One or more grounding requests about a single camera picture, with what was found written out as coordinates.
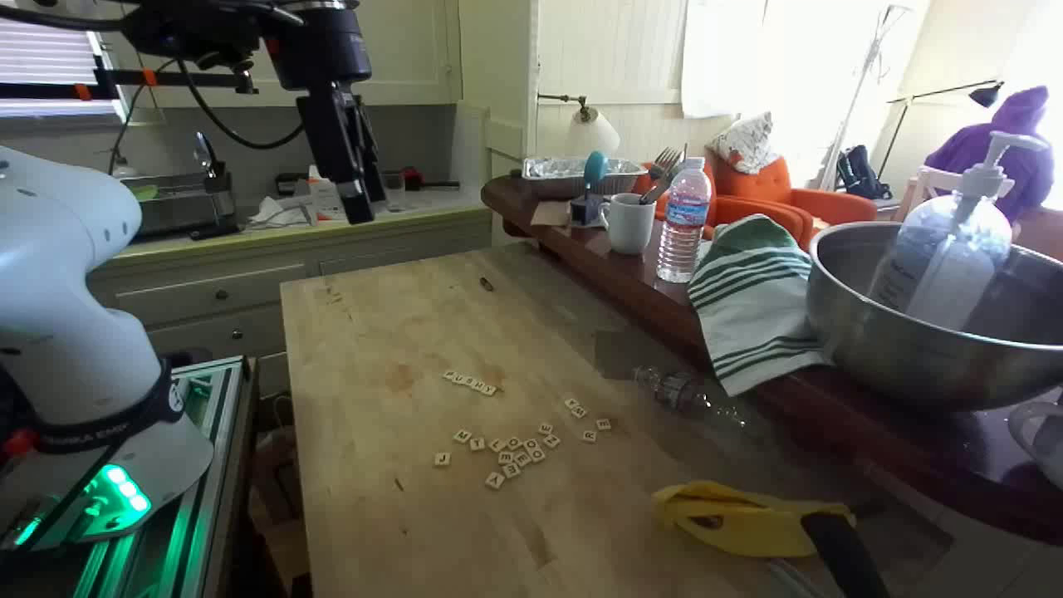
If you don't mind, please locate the orange cloth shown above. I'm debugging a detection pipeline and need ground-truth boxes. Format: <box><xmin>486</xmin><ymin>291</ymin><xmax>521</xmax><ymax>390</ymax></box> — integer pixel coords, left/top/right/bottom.
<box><xmin>627</xmin><ymin>151</ymin><xmax>881</xmax><ymax>252</ymax></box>

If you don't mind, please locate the black floor lamp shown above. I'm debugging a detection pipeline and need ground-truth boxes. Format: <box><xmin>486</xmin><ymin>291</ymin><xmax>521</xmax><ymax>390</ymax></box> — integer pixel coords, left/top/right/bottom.
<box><xmin>872</xmin><ymin>76</ymin><xmax>1006</xmax><ymax>183</ymax></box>

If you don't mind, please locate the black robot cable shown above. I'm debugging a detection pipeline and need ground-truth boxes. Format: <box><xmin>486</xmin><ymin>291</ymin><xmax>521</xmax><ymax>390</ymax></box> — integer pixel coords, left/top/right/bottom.
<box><xmin>173</xmin><ymin>54</ymin><xmax>310</xmax><ymax>152</ymax></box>

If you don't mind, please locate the dark brown wooden counter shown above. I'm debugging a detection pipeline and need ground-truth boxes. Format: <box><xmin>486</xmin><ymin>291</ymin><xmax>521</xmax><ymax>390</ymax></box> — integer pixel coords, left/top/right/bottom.
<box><xmin>479</xmin><ymin>174</ymin><xmax>1063</xmax><ymax>548</ymax></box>

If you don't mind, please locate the clear plastic water bottle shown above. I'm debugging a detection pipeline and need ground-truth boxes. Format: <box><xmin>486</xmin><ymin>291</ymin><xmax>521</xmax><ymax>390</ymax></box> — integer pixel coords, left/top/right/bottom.
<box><xmin>653</xmin><ymin>156</ymin><xmax>713</xmax><ymax>288</ymax></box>

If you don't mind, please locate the crumpled clear plastic wrap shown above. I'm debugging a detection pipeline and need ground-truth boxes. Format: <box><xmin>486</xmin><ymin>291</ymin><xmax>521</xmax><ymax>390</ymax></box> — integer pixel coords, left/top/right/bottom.
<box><xmin>630</xmin><ymin>363</ymin><xmax>748</xmax><ymax>432</ymax></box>

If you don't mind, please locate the black desk gadget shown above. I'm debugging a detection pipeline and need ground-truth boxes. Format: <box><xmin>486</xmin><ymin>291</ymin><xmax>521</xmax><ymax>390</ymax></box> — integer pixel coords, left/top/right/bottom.
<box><xmin>183</xmin><ymin>130</ymin><xmax>245</xmax><ymax>241</ymax></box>

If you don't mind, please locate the white ceramic mug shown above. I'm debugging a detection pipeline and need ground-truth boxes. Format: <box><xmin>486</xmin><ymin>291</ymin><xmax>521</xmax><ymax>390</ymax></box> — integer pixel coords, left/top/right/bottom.
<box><xmin>604</xmin><ymin>188</ymin><xmax>662</xmax><ymax>259</ymax></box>

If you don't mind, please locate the black scoop base block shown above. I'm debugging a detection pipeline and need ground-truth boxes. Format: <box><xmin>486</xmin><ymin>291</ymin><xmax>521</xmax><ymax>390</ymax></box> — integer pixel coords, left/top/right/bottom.
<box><xmin>569</xmin><ymin>192</ymin><xmax>609</xmax><ymax>234</ymax></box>

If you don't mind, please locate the white drawer cabinet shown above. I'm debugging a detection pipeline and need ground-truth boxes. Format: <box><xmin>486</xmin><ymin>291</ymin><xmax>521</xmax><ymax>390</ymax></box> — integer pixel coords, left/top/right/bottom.
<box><xmin>87</xmin><ymin>183</ymin><xmax>498</xmax><ymax>368</ymax></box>

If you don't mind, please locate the white globe desk lamp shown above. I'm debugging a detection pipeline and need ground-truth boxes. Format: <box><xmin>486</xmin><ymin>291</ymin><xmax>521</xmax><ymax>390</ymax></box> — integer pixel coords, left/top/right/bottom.
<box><xmin>534</xmin><ymin>91</ymin><xmax>624</xmax><ymax>167</ymax></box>

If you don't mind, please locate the large metal bowl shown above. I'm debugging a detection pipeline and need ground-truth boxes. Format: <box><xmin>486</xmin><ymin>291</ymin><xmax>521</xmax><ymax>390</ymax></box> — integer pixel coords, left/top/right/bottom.
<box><xmin>805</xmin><ymin>218</ymin><xmax>1063</xmax><ymax>416</ymax></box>

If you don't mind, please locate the purple plush toy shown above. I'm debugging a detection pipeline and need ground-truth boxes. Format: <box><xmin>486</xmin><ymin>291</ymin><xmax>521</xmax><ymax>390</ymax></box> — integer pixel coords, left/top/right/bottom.
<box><xmin>919</xmin><ymin>82</ymin><xmax>1058</xmax><ymax>227</ymax></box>

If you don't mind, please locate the green striped white towel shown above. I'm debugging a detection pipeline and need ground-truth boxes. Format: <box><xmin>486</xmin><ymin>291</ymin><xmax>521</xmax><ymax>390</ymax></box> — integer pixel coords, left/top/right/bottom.
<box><xmin>684</xmin><ymin>212</ymin><xmax>830</xmax><ymax>403</ymax></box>

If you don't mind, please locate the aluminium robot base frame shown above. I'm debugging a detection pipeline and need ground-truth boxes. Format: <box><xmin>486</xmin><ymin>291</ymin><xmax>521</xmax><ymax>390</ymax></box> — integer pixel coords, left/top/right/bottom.
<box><xmin>0</xmin><ymin>351</ymin><xmax>260</xmax><ymax>598</ymax></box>

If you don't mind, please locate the patterned white snack bag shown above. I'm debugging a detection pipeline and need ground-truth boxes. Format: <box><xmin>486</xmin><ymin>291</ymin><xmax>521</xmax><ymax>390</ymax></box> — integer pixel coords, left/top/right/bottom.
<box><xmin>706</xmin><ymin>110</ymin><xmax>782</xmax><ymax>175</ymax></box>

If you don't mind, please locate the black tool handle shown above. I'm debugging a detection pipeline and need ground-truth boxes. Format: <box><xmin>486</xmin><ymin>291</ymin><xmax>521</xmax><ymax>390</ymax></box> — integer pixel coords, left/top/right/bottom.
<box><xmin>802</xmin><ymin>508</ymin><xmax>898</xmax><ymax>598</ymax></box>

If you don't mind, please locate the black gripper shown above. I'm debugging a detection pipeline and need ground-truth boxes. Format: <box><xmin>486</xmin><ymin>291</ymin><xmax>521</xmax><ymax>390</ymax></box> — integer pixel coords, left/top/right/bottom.
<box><xmin>260</xmin><ymin>0</ymin><xmax>391</xmax><ymax>228</ymax></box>

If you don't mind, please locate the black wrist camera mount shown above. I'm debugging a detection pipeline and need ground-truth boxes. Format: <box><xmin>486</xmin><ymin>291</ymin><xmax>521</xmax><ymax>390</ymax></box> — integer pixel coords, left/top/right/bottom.
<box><xmin>112</xmin><ymin>0</ymin><xmax>307</xmax><ymax>72</ymax></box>

